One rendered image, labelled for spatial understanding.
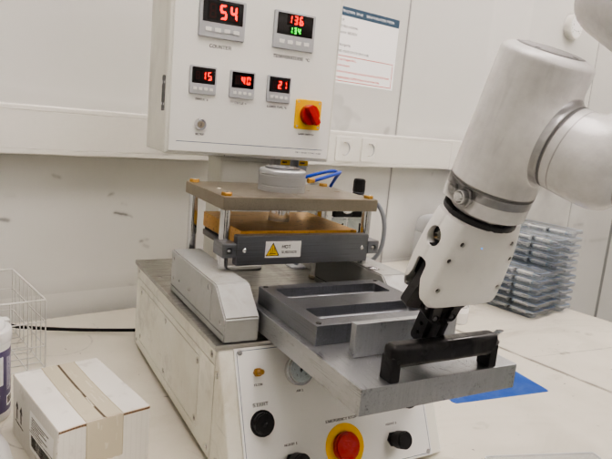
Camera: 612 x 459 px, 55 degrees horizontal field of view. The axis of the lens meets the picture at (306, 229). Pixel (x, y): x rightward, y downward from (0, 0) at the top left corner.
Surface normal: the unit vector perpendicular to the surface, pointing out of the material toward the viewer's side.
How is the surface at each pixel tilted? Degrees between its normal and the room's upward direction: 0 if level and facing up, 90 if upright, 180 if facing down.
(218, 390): 90
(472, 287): 108
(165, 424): 0
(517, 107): 98
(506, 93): 96
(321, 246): 90
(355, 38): 90
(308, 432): 65
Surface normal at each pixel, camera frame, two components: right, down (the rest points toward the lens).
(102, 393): 0.07, -0.98
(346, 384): -0.88, 0.00
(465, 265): 0.41, 0.52
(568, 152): -0.69, -0.04
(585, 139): -0.51, -0.32
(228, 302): 0.38, -0.61
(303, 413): 0.47, -0.23
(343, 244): 0.47, 0.20
